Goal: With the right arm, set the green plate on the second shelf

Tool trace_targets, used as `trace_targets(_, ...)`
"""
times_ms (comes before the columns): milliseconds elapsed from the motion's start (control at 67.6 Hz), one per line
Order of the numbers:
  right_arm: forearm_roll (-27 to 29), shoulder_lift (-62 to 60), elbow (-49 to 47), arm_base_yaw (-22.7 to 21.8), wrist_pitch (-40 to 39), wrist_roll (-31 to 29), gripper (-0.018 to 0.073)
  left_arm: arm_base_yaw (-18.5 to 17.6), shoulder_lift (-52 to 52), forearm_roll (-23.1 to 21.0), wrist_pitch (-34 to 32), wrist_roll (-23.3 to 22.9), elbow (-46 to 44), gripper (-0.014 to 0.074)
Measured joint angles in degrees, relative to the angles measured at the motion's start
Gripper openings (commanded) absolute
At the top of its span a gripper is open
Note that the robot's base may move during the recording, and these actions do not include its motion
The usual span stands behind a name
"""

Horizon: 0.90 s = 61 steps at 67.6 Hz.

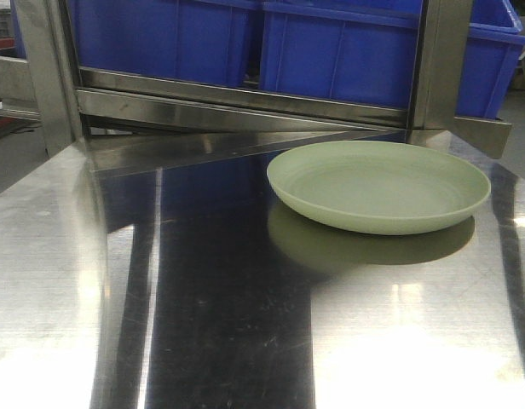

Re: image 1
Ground green round plate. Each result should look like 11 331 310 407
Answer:
267 141 491 235

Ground stainless steel shelf rack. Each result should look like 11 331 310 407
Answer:
15 1 511 158

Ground blue plastic bin left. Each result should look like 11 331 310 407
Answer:
68 1 261 88

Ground blue plastic bin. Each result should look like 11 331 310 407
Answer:
259 1 525 119
68 1 261 88

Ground blue plastic bin right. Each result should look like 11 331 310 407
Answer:
259 1 525 119

